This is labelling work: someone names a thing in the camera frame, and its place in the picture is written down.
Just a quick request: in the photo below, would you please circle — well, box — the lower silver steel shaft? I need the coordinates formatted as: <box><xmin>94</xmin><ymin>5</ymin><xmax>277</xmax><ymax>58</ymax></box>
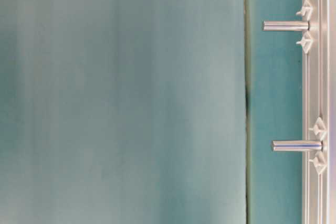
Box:
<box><xmin>271</xmin><ymin>140</ymin><xmax>323</xmax><ymax>152</ymax></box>

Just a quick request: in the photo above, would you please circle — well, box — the white bracket above shaft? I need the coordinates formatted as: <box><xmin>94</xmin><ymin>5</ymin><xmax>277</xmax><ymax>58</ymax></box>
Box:
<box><xmin>308</xmin><ymin>117</ymin><xmax>327</xmax><ymax>141</ymax></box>
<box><xmin>296</xmin><ymin>0</ymin><xmax>314</xmax><ymax>22</ymax></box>

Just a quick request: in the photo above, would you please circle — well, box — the silver steel shaft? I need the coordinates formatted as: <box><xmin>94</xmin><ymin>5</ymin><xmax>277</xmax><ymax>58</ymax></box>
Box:
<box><xmin>262</xmin><ymin>21</ymin><xmax>309</xmax><ymax>31</ymax></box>
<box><xmin>271</xmin><ymin>140</ymin><xmax>323</xmax><ymax>152</ymax></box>

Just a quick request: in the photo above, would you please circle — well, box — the silver aluminium extrusion rail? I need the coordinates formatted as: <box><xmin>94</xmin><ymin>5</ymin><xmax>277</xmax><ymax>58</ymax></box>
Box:
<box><xmin>302</xmin><ymin>0</ymin><xmax>335</xmax><ymax>223</ymax></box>

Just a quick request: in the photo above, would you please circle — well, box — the upper silver steel shaft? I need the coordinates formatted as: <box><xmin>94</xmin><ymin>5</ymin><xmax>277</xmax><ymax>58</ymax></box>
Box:
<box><xmin>262</xmin><ymin>21</ymin><xmax>309</xmax><ymax>31</ymax></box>

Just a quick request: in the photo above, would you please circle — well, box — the white bracket below lower shaft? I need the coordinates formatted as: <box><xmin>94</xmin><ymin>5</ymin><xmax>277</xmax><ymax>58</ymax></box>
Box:
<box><xmin>309</xmin><ymin>151</ymin><xmax>327</xmax><ymax>175</ymax></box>

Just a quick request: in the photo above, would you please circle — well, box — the white bracket above upper shaft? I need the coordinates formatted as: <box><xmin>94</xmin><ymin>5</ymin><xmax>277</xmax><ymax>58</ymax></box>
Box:
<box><xmin>296</xmin><ymin>0</ymin><xmax>314</xmax><ymax>22</ymax></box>

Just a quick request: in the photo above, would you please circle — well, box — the white bracket above lower shaft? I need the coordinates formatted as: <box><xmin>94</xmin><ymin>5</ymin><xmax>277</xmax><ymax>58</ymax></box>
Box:
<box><xmin>308</xmin><ymin>117</ymin><xmax>327</xmax><ymax>141</ymax></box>

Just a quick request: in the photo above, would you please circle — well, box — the white bracket below shaft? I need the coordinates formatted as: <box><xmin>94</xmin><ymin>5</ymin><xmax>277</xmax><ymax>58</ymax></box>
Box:
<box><xmin>296</xmin><ymin>31</ymin><xmax>314</xmax><ymax>55</ymax></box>
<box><xmin>309</xmin><ymin>151</ymin><xmax>327</xmax><ymax>175</ymax></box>

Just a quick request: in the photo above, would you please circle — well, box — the white bracket below upper shaft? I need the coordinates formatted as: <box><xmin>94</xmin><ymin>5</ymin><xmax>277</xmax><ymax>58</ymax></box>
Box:
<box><xmin>296</xmin><ymin>31</ymin><xmax>314</xmax><ymax>55</ymax></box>

